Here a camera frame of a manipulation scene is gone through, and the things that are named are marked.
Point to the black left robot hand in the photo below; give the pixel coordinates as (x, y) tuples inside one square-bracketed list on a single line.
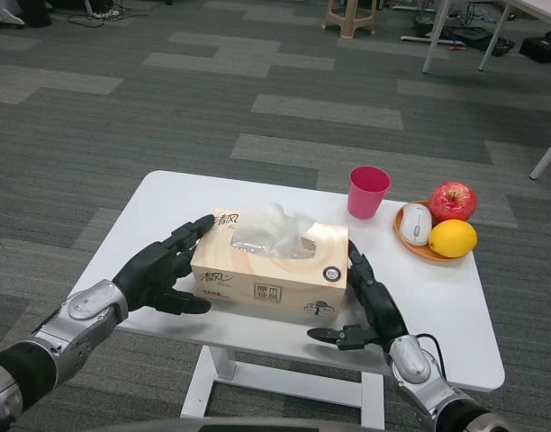
[(145, 274)]

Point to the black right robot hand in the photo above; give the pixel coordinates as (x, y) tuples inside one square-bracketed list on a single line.
[(383, 310)]

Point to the beige tissue box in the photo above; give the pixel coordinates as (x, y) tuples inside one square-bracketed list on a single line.
[(266, 279)]

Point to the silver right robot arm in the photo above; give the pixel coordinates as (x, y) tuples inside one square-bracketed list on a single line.
[(419, 378)]

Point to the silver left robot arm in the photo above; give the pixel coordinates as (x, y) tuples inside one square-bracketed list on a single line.
[(68, 333)]

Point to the orange round plate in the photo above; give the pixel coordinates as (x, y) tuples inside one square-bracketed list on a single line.
[(419, 252)]

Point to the white computer mouse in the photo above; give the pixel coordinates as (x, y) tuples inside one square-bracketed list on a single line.
[(416, 224)]

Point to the yellow lemon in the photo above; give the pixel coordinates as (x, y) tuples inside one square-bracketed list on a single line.
[(453, 238)]

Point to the pink plastic cup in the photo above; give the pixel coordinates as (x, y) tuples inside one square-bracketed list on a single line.
[(367, 198)]

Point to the red apple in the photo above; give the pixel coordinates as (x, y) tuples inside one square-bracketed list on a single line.
[(453, 201)]

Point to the silver robot chest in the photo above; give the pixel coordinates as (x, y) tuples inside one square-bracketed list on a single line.
[(275, 425)]

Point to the white slanted desk leg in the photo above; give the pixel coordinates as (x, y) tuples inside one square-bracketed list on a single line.
[(548, 155)]

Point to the white power strip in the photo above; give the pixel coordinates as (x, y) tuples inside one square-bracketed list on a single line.
[(105, 13)]

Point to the white desk with legs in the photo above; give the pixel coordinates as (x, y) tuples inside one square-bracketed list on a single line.
[(430, 42)]

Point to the white desk foot bar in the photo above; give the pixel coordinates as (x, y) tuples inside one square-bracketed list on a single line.
[(428, 38)]

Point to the black equipment under desk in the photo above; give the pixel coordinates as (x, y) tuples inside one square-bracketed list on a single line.
[(476, 38)]

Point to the beige plastic stool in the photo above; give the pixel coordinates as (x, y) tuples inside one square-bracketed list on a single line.
[(347, 20)]

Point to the white floor object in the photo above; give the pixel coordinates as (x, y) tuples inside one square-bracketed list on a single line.
[(5, 12)]

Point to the black bag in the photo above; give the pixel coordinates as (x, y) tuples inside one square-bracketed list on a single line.
[(543, 47)]

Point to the white table base frame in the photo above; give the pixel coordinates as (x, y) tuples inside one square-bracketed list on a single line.
[(203, 387)]

